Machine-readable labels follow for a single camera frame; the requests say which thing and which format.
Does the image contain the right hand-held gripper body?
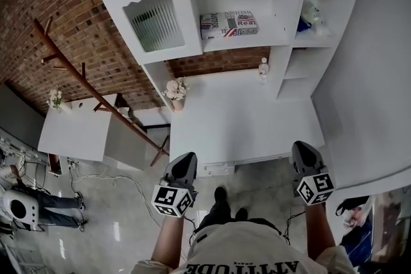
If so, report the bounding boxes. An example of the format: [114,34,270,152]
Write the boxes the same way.
[291,140,335,207]

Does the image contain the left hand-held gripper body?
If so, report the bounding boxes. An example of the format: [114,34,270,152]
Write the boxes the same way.
[150,151,199,219]

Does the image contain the newspaper print storage box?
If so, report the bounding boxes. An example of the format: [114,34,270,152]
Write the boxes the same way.
[200,11,260,40]

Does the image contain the person's right forearm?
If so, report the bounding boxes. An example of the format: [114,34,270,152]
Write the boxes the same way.
[303,201,338,261]

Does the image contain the person's left forearm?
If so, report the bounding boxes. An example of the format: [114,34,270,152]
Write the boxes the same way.
[150,213,186,271]

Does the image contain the person's left black shoe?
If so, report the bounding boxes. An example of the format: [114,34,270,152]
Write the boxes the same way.
[213,186,228,203]

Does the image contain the black bag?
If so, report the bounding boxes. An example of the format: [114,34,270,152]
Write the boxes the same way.
[335,196,371,218]

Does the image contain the person's black trousers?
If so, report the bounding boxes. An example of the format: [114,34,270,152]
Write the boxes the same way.
[192,200,285,237]

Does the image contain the blue garment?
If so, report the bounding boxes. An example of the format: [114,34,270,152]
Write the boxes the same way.
[339,217,374,268]

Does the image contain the white shelf cabinet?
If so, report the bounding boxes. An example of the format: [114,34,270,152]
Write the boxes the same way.
[78,0,367,176]

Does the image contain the pink vase with flowers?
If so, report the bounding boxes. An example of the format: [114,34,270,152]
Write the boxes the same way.
[161,76,191,113]

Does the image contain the person's white t-shirt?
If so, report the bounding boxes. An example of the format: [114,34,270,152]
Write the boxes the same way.
[130,220,358,274]

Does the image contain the small white figurine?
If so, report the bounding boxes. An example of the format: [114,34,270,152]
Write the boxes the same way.
[258,57,270,85]

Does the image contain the white side table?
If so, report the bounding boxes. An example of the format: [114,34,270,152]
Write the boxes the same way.
[37,92,122,165]

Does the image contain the wooden coat rack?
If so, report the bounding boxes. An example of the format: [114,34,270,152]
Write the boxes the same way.
[31,17,171,168]

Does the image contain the blue cloth item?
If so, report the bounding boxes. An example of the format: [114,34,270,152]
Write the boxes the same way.
[296,15,314,33]

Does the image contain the ribbed glass cabinet door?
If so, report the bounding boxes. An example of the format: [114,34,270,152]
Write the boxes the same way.
[78,0,204,65]

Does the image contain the white vase with flowers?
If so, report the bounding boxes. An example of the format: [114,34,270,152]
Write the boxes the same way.
[46,85,74,116]

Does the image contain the white floor cable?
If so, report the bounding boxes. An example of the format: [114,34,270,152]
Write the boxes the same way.
[69,166,163,230]

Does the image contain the black cable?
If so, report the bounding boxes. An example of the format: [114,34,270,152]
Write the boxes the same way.
[282,210,306,246]
[182,216,197,246]

